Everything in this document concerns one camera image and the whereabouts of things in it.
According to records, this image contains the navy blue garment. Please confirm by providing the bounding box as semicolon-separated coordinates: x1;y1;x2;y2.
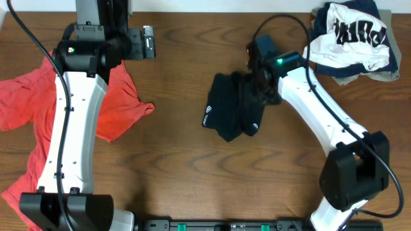
309;0;399;79

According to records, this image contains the black t-shirt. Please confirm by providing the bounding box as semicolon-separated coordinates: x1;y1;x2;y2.
202;72;265;142

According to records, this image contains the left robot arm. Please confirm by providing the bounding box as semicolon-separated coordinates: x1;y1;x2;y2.
19;0;156;230

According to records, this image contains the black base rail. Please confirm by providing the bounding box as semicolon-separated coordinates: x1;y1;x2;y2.
136;219;385;231

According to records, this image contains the red t-shirt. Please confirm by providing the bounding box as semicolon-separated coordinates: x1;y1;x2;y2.
1;59;155;230

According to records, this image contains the white printed t-shirt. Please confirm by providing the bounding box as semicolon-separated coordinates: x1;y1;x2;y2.
302;3;390;73

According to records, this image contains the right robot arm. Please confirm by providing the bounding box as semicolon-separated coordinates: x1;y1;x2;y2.
247;48;390;230

